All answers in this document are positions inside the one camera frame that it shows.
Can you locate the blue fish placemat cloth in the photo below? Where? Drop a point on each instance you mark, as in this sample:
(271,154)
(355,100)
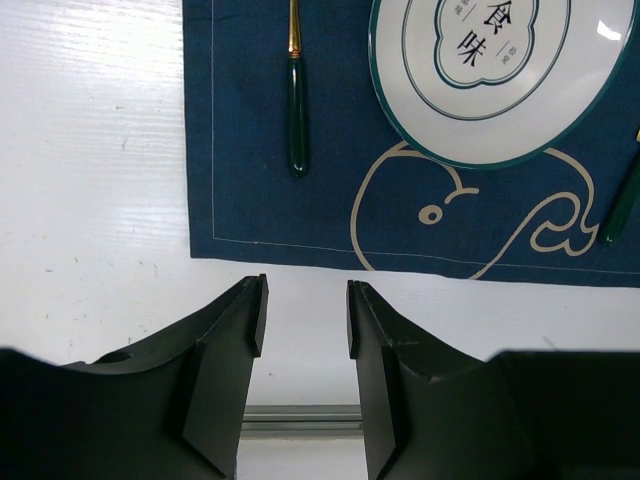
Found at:
(371,201)

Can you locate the gold knife green handle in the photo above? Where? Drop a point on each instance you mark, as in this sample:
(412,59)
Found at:
(622,205)

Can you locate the aluminium front rail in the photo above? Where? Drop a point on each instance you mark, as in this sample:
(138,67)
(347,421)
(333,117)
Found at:
(302,421)

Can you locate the white plate with rings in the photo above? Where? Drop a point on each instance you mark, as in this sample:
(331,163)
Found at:
(489,84)

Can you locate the gold fork green handle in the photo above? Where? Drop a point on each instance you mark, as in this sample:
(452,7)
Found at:
(298,157)

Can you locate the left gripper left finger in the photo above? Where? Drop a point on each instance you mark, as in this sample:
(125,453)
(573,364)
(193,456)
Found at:
(169,406)

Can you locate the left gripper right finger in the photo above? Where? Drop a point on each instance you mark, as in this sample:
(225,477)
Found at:
(430,411)

